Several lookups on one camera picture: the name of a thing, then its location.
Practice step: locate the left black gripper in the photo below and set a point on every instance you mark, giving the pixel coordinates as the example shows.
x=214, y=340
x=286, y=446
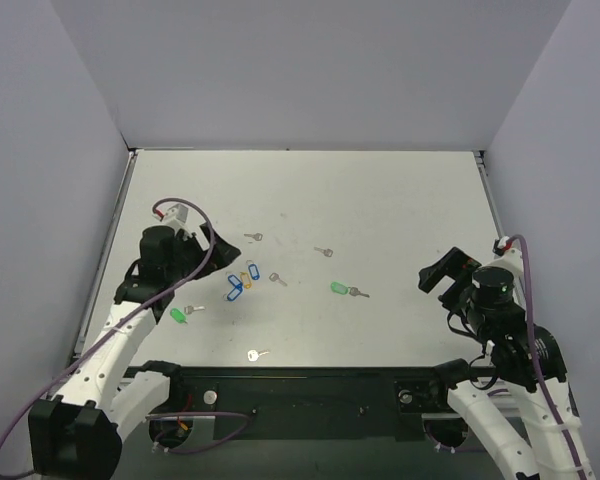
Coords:
x=195, y=250

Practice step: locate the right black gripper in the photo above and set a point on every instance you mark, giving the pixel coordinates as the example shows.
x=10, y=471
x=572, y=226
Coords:
x=453, y=279

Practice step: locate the green tag with key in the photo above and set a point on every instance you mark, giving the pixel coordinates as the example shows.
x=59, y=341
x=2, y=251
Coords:
x=341, y=289

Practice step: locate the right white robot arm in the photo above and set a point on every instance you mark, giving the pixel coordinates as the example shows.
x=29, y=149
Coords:
x=521, y=413

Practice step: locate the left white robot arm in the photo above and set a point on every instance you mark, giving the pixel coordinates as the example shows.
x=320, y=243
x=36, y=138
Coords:
x=79, y=433

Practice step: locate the yellow key tag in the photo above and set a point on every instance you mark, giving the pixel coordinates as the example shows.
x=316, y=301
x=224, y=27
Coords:
x=245, y=279

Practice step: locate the blue tag bunch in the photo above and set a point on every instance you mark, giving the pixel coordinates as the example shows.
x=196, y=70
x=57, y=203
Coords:
x=236, y=288

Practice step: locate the silver key upper left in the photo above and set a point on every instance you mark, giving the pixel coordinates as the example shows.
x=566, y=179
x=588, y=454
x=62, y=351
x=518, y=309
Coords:
x=254, y=236

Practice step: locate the silver key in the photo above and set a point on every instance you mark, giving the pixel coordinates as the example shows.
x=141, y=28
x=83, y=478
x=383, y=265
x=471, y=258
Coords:
x=325, y=252
x=274, y=277
x=254, y=236

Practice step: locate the silver key centre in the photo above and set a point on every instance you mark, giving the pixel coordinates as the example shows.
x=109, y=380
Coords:
x=274, y=277

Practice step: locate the green tag left key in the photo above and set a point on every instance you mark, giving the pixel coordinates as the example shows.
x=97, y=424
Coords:
x=181, y=315

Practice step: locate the silver key upper middle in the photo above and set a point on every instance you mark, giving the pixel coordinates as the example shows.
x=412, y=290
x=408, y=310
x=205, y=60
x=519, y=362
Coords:
x=325, y=252

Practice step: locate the white head key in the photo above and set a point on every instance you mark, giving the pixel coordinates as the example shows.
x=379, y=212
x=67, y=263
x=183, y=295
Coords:
x=253, y=355

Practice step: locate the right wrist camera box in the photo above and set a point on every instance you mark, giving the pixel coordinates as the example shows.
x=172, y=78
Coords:
x=507, y=256

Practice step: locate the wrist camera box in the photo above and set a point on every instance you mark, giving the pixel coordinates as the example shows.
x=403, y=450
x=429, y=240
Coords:
x=507, y=256
x=175, y=218

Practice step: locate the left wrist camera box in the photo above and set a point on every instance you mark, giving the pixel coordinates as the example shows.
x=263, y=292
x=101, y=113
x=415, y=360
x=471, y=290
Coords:
x=175, y=218

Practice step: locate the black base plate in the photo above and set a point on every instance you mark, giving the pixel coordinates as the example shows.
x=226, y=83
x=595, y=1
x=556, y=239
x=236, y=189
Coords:
x=318, y=403

